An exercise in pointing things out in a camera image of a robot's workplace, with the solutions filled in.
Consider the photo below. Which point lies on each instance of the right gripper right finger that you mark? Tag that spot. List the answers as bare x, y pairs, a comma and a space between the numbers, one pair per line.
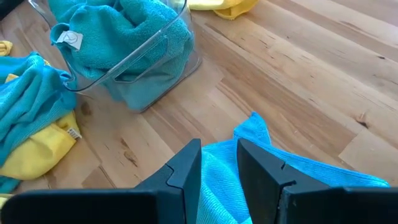
311, 208

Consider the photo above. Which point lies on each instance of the clear plastic basket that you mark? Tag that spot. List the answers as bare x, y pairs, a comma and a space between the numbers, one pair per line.
186, 67

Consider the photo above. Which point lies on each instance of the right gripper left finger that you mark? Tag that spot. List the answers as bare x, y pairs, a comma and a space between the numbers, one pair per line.
93, 208

